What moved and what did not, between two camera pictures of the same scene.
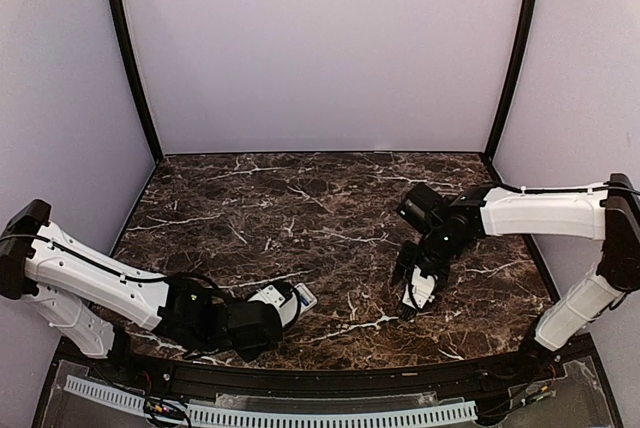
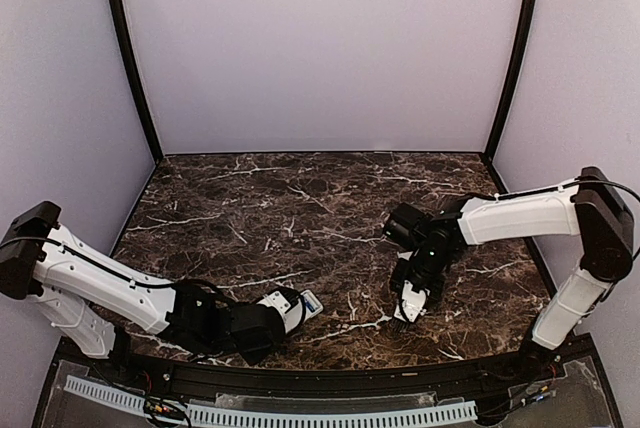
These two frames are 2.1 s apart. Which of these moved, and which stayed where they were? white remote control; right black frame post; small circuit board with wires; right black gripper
Moved: white remote control
Stayed: right black gripper; small circuit board with wires; right black frame post
